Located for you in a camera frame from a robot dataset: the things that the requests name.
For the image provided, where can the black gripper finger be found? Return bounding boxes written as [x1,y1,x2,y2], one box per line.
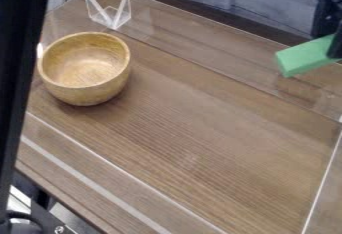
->
[312,0,342,38]
[328,22,342,59]

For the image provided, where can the green rectangular block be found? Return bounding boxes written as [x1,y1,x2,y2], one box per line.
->
[276,35,341,78]

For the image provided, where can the wooden bowl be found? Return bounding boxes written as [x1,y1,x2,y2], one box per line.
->
[38,32,132,106]

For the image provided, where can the clear acrylic corner bracket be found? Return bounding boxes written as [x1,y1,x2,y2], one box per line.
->
[86,0,132,30]

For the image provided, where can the black metal bracket with screw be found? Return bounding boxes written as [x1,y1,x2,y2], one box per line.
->
[31,202,78,234]

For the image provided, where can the black cable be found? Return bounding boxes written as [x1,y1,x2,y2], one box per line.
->
[6,210,34,224]

